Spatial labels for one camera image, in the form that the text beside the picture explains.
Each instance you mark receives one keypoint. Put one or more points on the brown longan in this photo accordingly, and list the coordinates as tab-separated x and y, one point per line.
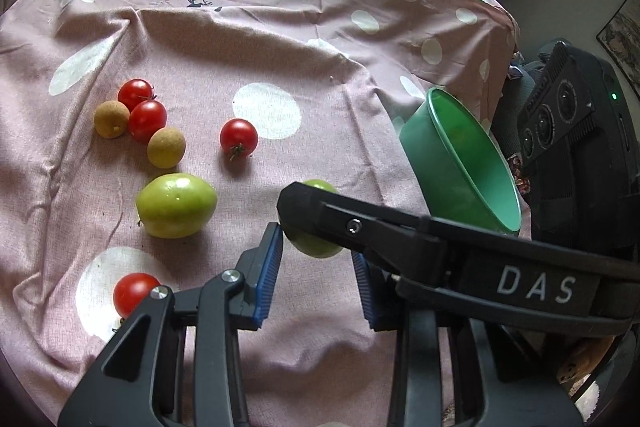
166	147
111	119

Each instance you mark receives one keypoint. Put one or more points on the red cherry tomato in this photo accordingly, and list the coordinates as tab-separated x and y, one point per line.
147	120
132	294
135	93
239	137

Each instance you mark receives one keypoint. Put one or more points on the large green fruit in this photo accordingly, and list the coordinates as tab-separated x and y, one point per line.
176	205

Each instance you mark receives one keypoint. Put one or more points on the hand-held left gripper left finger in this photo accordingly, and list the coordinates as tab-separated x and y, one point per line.
262	277

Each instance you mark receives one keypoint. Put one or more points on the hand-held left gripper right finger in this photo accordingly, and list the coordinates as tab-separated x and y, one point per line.
375	302

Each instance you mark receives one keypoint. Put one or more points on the floral cloth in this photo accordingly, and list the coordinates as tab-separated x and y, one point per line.
517	174

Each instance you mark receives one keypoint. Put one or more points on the framed wall picture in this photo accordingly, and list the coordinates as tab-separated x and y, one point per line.
622	39

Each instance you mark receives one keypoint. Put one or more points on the pink polka dot blanket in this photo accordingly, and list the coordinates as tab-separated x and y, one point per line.
200	32

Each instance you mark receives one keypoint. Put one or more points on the black device with round dials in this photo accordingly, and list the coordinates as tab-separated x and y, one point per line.
575	147

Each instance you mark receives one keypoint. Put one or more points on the green plastic bowl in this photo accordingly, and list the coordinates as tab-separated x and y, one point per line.
450	167

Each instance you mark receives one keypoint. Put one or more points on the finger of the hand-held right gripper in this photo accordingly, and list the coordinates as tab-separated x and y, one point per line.
330	217

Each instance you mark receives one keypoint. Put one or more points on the small green fruit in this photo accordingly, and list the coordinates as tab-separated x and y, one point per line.
312	244

